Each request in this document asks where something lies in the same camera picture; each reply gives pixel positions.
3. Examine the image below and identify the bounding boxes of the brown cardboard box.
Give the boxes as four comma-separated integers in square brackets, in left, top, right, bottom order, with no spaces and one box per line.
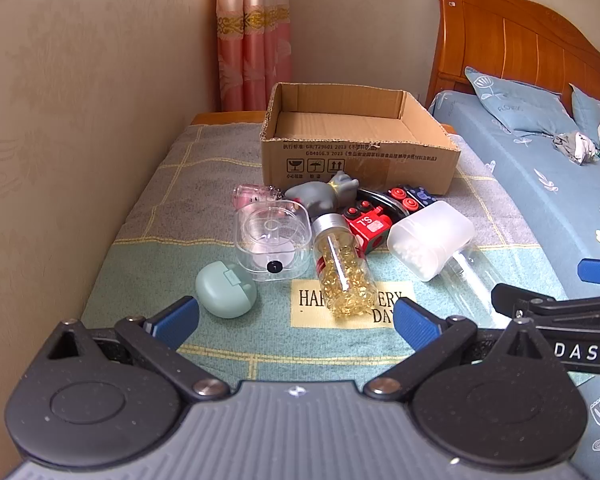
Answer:
[259,81,462,197]

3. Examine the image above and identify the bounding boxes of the wooden bed headboard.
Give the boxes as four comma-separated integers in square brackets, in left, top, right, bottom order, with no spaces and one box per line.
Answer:
[426,0,600,111]

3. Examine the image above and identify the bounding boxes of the black toy block red wheels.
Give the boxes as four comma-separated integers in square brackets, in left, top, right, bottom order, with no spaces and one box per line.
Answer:
[387,186,438,213]

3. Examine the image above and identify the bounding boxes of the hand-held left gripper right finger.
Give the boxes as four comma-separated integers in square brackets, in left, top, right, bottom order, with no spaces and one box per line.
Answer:
[362,296,556,402]

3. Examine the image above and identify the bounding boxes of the pink figure keychain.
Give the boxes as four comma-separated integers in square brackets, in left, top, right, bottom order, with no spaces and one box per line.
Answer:
[231,183,281,209]

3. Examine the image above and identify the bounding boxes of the blue floral pillow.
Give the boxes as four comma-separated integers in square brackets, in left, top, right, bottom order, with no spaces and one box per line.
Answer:
[569,83,600,151]
[464,66,576,136]

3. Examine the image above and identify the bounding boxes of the black oval object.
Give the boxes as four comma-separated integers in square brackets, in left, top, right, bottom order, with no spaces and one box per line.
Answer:
[355,188,406,221]

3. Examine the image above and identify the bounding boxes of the pink curtain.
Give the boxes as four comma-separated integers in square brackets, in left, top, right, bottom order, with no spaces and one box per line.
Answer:
[215,0,295,112]

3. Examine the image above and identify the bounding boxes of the blue floral bed sheet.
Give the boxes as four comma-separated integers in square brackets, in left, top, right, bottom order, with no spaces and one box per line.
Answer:
[427,91,600,480]

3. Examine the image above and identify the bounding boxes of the red toy train block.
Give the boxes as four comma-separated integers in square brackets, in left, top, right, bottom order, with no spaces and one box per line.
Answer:
[342,201,396,256]

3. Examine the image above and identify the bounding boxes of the mint green earbuds case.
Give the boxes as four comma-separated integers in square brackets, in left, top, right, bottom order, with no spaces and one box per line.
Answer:
[195,261,257,318]

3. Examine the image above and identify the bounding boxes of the yellow capsule bottle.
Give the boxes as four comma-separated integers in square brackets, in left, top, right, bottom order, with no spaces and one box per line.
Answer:
[311,213,378,318]

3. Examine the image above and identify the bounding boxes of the grey toy figure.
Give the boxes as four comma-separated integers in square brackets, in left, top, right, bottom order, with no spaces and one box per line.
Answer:
[284,170,361,220]

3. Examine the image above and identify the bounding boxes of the white frosted plastic container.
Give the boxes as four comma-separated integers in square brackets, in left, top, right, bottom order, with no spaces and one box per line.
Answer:
[386,201,476,282]

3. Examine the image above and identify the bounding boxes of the clear square plastic container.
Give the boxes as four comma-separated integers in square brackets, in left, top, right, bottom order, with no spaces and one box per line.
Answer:
[233,199,314,283]

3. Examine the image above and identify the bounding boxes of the grey crumpled cloth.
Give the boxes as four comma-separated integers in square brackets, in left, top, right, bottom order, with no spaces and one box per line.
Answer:
[552,131,598,166]

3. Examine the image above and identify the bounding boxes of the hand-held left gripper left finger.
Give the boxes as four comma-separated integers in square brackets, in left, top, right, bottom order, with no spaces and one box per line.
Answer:
[45,296,231,402]

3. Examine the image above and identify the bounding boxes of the clear plastic bottle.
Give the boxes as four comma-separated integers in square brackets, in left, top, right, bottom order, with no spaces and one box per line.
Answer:
[437,250,511,316]

